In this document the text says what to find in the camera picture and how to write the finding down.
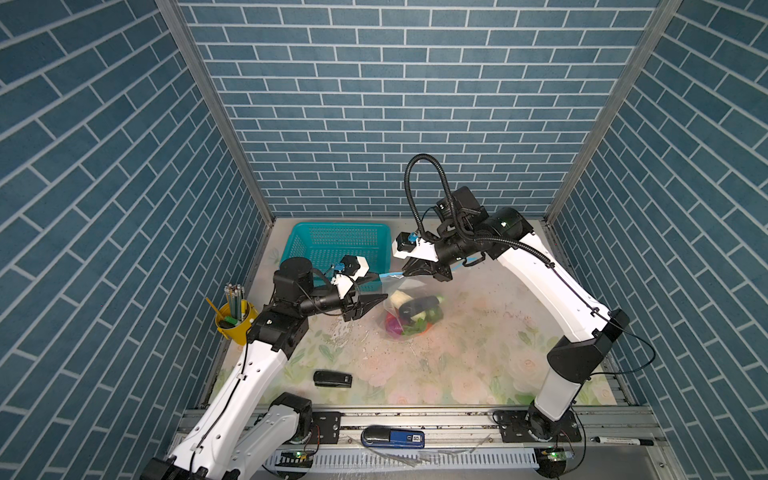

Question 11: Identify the dark toy avocado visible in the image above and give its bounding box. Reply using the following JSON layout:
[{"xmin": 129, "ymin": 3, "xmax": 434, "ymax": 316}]
[{"xmin": 398, "ymin": 295, "xmax": 441, "ymax": 321}]

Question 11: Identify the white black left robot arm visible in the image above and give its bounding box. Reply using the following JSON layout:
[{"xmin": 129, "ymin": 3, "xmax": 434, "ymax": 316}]
[{"xmin": 140, "ymin": 255, "xmax": 386, "ymax": 479}]

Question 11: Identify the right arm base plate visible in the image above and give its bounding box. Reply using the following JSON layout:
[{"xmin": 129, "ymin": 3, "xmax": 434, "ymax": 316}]
[{"xmin": 491, "ymin": 409, "xmax": 584, "ymax": 443}]

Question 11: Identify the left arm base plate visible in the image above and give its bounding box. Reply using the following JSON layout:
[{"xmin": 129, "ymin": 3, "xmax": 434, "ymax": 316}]
[{"xmin": 308, "ymin": 411, "xmax": 341, "ymax": 444}]

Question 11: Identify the black stapler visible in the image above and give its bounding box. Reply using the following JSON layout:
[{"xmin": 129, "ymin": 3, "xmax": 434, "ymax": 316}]
[{"xmin": 313, "ymin": 370, "xmax": 353, "ymax": 388}]

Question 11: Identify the blue black box cutter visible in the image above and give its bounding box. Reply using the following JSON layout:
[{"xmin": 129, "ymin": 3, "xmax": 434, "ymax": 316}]
[{"xmin": 361, "ymin": 425, "xmax": 426, "ymax": 449}]

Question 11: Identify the black marker pen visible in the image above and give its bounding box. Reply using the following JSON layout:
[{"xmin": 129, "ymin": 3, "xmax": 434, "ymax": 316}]
[{"xmin": 592, "ymin": 436, "xmax": 655, "ymax": 447}]

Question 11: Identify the yellow pen cup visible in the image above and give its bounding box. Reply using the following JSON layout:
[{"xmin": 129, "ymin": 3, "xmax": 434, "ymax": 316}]
[{"xmin": 206, "ymin": 283, "xmax": 258, "ymax": 346}]

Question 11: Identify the orange toy carrot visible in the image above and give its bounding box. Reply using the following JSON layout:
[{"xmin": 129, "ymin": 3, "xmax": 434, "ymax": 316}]
[{"xmin": 403, "ymin": 308, "xmax": 444, "ymax": 336}]

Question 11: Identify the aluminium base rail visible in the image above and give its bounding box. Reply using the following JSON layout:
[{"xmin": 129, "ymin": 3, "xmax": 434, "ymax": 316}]
[{"xmin": 155, "ymin": 405, "xmax": 685, "ymax": 480}]

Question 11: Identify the purple toy eggplant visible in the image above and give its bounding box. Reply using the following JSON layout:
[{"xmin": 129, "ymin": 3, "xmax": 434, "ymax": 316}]
[{"xmin": 384, "ymin": 314, "xmax": 404, "ymax": 338}]

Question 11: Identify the white toy daikon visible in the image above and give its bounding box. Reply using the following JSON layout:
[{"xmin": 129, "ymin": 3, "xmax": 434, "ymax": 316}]
[{"xmin": 389, "ymin": 290, "xmax": 413, "ymax": 310}]

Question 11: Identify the clear zip top bag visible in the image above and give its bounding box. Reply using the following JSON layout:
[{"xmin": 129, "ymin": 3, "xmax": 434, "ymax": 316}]
[{"xmin": 361, "ymin": 272, "xmax": 446, "ymax": 340}]

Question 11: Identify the teal plastic basket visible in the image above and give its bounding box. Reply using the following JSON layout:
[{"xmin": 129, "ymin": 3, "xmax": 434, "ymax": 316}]
[{"xmin": 280, "ymin": 222, "xmax": 392, "ymax": 279}]

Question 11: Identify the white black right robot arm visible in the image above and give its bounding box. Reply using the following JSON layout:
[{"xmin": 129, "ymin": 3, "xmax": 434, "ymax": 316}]
[{"xmin": 392, "ymin": 207, "xmax": 629, "ymax": 441}]

